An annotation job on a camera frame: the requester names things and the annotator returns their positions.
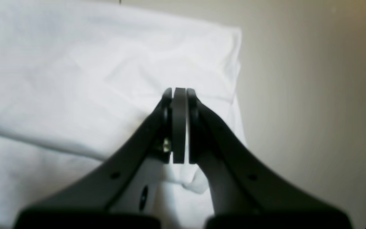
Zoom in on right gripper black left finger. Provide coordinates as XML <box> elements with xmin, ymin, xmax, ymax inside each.
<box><xmin>14</xmin><ymin>88</ymin><xmax>172</xmax><ymax>229</ymax></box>

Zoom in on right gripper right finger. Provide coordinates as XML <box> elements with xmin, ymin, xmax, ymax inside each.
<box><xmin>187</xmin><ymin>88</ymin><xmax>352</xmax><ymax>229</ymax></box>

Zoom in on white printed T-shirt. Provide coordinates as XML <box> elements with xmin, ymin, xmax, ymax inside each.
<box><xmin>0</xmin><ymin>0</ymin><xmax>245</xmax><ymax>229</ymax></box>

